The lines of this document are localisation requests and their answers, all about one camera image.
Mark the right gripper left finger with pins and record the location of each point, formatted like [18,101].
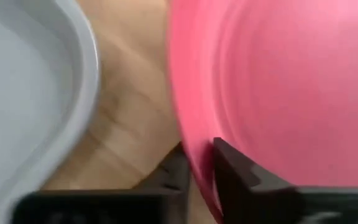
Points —
[104,208]

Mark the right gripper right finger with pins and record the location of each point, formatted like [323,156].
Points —
[275,205]

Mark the pink plastic plate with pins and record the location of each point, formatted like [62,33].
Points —
[275,93]

